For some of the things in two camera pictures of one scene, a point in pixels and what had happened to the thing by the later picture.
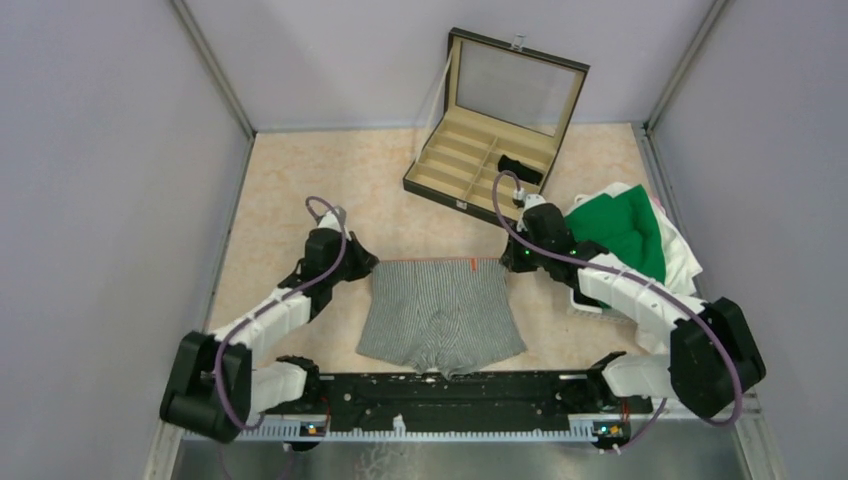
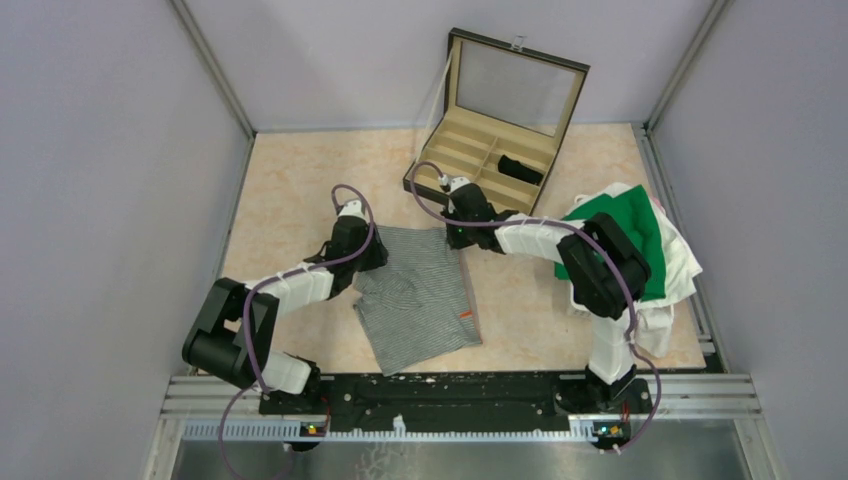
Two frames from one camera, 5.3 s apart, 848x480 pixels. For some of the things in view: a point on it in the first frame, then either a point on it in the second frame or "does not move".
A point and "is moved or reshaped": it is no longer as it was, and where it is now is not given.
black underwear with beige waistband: x=523 y=171 does not move
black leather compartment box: x=503 y=98 does not move
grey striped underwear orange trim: x=439 y=314 is moved or reshaped
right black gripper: x=513 y=261 → x=454 y=240
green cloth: x=624 y=226 does not move
